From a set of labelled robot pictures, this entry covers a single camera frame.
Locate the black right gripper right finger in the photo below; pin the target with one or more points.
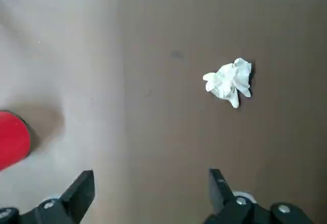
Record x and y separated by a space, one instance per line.
230 208

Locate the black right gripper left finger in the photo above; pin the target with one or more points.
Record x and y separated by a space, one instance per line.
64 208

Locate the red push-button trash can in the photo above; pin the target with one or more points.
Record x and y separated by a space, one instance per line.
12 137

